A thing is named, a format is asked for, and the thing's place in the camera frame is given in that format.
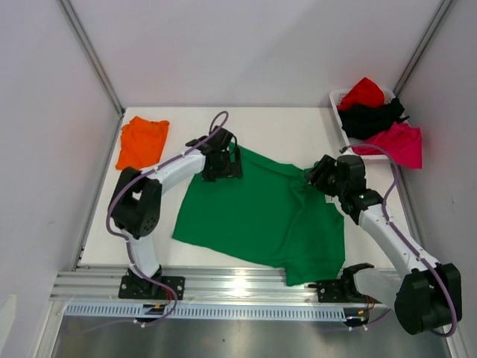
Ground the green t shirt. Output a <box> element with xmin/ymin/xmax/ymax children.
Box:
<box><xmin>172</xmin><ymin>148</ymin><xmax>345</xmax><ymax>286</ymax></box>

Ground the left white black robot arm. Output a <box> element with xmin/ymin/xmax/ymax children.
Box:
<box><xmin>106</xmin><ymin>126</ymin><xmax>243</xmax><ymax>298</ymax></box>

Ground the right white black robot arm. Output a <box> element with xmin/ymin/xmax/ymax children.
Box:
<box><xmin>305</xmin><ymin>155</ymin><xmax>462</xmax><ymax>338</ymax></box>

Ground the white plastic basket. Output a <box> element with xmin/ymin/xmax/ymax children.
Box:
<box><xmin>329</xmin><ymin>85</ymin><xmax>411</xmax><ymax>162</ymax></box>

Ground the black t shirt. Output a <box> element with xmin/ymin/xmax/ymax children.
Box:
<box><xmin>338</xmin><ymin>98</ymin><xmax>408</xmax><ymax>140</ymax></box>

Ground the magenta t shirt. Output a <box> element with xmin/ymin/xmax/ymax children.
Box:
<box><xmin>353</xmin><ymin>122</ymin><xmax>423</xmax><ymax>169</ymax></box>

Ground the orange folded t shirt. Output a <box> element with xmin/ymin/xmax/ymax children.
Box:
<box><xmin>116</xmin><ymin>116</ymin><xmax>170</xmax><ymax>170</ymax></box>

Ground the red t shirt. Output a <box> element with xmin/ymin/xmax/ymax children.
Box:
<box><xmin>338</xmin><ymin>78</ymin><xmax>385</xmax><ymax>110</ymax></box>

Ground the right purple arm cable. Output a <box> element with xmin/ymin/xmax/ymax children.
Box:
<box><xmin>339</xmin><ymin>144</ymin><xmax>459</xmax><ymax>339</ymax></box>

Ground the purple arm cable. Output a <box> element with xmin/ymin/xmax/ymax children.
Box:
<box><xmin>339</xmin><ymin>144</ymin><xmax>459</xmax><ymax>339</ymax></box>
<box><xmin>80</xmin><ymin>110</ymin><xmax>229</xmax><ymax>333</ymax></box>

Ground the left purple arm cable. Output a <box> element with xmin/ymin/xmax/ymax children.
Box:
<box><xmin>80</xmin><ymin>110</ymin><xmax>229</xmax><ymax>333</ymax></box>

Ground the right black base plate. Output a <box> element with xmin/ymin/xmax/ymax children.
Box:
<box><xmin>306</xmin><ymin>278</ymin><xmax>380</xmax><ymax>304</ymax></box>

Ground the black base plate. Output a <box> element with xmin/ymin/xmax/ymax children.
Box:
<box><xmin>306</xmin><ymin>278</ymin><xmax>380</xmax><ymax>304</ymax></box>
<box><xmin>118</xmin><ymin>274</ymin><xmax>186</xmax><ymax>301</ymax></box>

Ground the aluminium mounting rail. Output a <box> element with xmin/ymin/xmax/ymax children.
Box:
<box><xmin>49</xmin><ymin>266</ymin><xmax>456</xmax><ymax>307</ymax></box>

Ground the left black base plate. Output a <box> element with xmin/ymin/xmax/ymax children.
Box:
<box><xmin>118</xmin><ymin>274</ymin><xmax>186</xmax><ymax>301</ymax></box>

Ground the right aluminium frame post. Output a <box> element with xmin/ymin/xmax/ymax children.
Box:
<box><xmin>393</xmin><ymin>0</ymin><xmax>457</xmax><ymax>97</ymax></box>

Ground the aluminium frame post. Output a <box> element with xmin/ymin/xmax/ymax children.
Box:
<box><xmin>57</xmin><ymin>0</ymin><xmax>125</xmax><ymax>116</ymax></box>
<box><xmin>393</xmin><ymin>0</ymin><xmax>457</xmax><ymax>97</ymax></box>

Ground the white slotted cable duct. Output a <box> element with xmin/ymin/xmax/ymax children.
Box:
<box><xmin>64</xmin><ymin>302</ymin><xmax>347</xmax><ymax>322</ymax></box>

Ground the left aluminium frame post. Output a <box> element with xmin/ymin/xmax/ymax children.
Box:
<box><xmin>57</xmin><ymin>0</ymin><xmax>125</xmax><ymax>116</ymax></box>

